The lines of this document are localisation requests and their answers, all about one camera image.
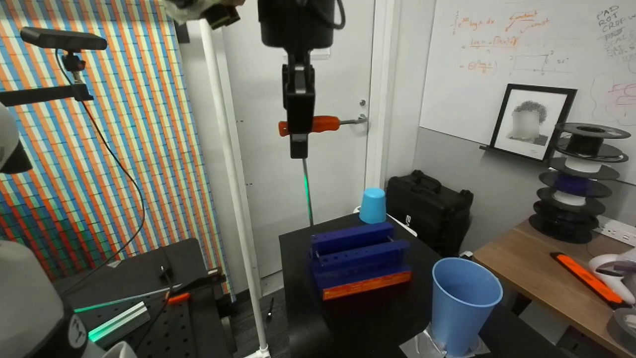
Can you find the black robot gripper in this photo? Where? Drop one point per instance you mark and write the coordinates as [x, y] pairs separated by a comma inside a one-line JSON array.
[[301, 27]]

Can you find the orange handled screwdriver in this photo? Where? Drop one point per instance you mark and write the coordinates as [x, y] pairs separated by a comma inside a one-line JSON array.
[[319, 126]]

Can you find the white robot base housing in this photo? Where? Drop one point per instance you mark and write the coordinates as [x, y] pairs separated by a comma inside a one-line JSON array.
[[31, 307]]

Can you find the small blue upturned cup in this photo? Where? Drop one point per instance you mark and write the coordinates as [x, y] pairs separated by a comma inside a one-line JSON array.
[[373, 208]]

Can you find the blue and orange tool holder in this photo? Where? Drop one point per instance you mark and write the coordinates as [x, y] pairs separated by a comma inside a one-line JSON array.
[[359, 259]]

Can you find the large blue plastic cup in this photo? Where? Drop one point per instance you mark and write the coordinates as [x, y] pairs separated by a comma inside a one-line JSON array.
[[464, 297]]

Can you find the white vertical pole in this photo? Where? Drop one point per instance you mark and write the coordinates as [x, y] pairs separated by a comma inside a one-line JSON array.
[[223, 114]]

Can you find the white door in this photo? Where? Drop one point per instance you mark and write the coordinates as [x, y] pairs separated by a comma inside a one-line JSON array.
[[337, 160]]

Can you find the white whiteboard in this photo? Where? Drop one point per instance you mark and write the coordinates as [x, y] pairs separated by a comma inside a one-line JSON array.
[[482, 47]]

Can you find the black hard carrying case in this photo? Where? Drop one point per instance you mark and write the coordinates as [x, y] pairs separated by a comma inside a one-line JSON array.
[[438, 214]]

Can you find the black framed picture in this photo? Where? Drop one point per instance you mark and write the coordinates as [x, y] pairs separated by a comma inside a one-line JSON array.
[[530, 120]]

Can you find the black perforated breadboard table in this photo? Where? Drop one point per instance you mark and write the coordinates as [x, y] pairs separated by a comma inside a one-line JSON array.
[[180, 291]]

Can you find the green glowing metal bar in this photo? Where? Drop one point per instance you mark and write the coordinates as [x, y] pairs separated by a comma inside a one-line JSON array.
[[124, 323]]

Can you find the wooden side table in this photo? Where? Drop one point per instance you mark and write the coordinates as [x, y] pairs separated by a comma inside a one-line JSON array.
[[524, 259]]

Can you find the stack of filament spools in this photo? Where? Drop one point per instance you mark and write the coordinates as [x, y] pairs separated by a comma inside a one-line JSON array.
[[569, 202]]

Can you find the orange utility knife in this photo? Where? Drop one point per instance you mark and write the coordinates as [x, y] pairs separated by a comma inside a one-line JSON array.
[[589, 279]]

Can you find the white handheld device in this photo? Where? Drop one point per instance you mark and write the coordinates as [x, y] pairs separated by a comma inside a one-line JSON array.
[[617, 271]]

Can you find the black camera on stand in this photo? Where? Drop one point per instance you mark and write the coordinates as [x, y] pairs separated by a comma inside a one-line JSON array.
[[62, 39]]

